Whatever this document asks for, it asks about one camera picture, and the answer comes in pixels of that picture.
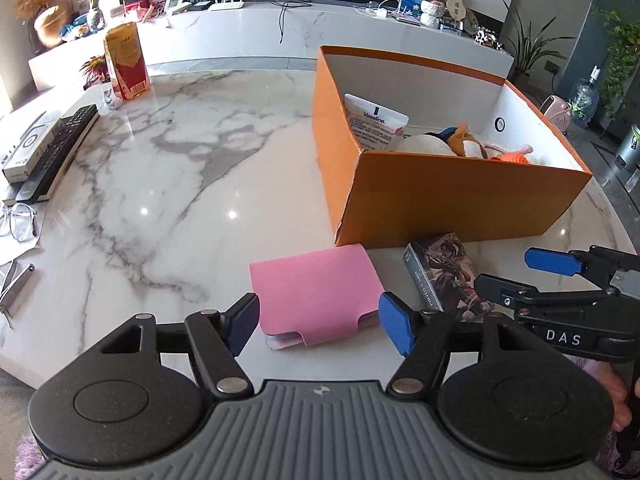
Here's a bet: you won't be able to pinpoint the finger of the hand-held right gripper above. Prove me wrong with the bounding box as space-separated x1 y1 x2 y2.
524 245 640 287
474 272 615 318

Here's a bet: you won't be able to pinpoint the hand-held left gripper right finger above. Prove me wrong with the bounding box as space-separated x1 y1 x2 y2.
378 291 543 397

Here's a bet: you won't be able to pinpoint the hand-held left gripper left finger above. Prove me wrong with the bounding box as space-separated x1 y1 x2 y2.
97 292 261 402

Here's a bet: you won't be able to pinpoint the dark printed card box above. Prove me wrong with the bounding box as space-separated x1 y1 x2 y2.
402 232 496 323

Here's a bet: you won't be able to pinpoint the pink sticky note pad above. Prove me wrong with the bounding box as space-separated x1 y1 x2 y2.
249 243 386 351

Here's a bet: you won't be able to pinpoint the orange cardboard box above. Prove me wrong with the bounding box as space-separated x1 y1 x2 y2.
312 45 593 251

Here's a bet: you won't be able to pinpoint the fox plush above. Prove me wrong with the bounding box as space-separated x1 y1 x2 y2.
440 122 488 160

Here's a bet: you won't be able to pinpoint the person's right hand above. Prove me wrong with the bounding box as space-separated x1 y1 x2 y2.
601 366 633 434

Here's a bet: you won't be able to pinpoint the white pink knitted bunny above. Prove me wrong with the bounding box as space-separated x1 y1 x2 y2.
485 141 534 157

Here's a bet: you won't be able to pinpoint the lilac fuzzy clothing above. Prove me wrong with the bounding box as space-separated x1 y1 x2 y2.
565 355 640 480

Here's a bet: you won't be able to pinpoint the grey trash can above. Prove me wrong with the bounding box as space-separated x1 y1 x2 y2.
615 125 640 171

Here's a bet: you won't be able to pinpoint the clear water jug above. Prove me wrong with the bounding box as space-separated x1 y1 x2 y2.
570 65 603 128

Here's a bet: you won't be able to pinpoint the white lotion tube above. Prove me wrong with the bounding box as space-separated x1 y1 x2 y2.
344 92 410 152

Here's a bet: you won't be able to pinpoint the climbing green plant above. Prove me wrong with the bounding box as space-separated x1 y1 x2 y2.
597 10 640 121

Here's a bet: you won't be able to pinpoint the tall green potted plant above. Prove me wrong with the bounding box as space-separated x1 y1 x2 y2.
502 0 576 88

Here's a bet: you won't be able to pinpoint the silver metal clip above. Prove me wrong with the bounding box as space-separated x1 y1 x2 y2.
0 261 36 331

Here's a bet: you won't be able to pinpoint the eyeglasses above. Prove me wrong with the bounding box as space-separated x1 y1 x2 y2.
0 202 38 238

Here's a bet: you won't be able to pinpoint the black remote control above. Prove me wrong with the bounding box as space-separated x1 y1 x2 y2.
15 104 101 204

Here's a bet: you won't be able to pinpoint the silver remote control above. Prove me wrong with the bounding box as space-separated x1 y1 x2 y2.
1 110 63 184

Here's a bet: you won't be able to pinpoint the white marble tv cabinet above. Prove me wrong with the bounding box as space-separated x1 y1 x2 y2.
27 2 516 93

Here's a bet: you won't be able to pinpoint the red yellow carton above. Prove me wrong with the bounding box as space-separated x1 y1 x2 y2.
103 22 151 101

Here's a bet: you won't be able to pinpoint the small red potted plant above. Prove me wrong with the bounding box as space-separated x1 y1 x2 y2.
80 55 108 88

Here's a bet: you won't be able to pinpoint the blue toy figure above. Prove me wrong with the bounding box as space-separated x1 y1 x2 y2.
60 12 93 41

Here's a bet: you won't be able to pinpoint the round tan vase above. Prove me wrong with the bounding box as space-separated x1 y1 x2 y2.
12 0 73 48

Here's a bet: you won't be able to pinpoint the black cable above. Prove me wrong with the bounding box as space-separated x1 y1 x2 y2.
277 1 312 46

